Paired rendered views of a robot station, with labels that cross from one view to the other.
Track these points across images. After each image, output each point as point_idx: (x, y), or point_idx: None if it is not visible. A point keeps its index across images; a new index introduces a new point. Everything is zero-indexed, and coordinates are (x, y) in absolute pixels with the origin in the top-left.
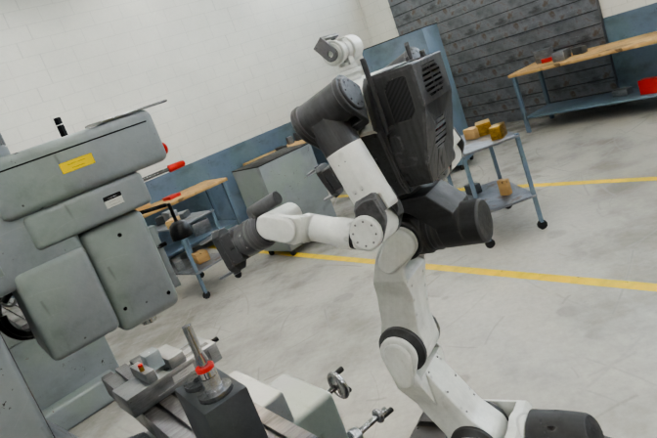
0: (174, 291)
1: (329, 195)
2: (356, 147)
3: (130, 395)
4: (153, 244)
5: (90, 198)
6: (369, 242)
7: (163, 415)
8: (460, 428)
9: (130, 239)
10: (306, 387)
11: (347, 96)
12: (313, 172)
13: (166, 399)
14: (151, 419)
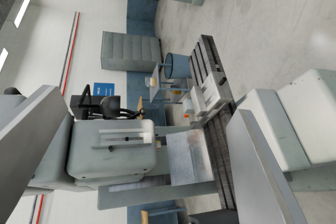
0: (148, 166)
1: (248, 141)
2: None
3: (191, 125)
4: (102, 171)
5: (46, 187)
6: None
7: (210, 142)
8: None
9: (90, 175)
10: (333, 119)
11: None
12: (19, 186)
13: (210, 124)
14: (206, 140)
